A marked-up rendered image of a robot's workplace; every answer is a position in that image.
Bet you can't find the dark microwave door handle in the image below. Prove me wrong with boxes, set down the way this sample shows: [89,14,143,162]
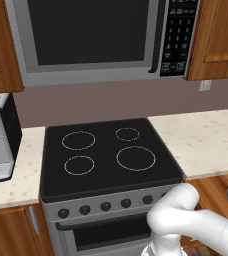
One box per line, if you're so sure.
[148,0,166,74]

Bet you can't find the oven door with dark window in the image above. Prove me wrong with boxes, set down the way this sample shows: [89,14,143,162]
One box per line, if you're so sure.
[55,212,154,256]

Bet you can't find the wooden drawer front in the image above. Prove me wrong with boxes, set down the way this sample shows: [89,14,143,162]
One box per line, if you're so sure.
[185,172,228,228]

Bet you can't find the silver microwave oven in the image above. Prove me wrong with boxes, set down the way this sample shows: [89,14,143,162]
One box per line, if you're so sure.
[4,0,202,88]

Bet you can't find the dark oven door handle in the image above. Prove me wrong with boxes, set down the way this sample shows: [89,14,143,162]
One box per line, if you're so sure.
[54,213,153,232]

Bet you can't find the white wall socket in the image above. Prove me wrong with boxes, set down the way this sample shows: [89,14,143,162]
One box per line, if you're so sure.
[199,79,213,92]

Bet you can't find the wooden base cupboard door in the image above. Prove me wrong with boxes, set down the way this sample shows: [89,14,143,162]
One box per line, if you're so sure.
[0,203,55,256]

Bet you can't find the silver cupboard door handle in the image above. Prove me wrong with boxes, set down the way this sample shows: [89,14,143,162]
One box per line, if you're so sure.
[28,205,41,237]

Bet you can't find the black oven knob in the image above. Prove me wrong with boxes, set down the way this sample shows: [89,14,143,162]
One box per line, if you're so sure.
[99,200,113,213]
[120,197,133,209]
[79,204,92,216]
[57,207,70,220]
[142,194,154,206]

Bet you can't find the black glass hob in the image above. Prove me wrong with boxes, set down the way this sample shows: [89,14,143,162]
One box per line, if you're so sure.
[39,117,185,204]

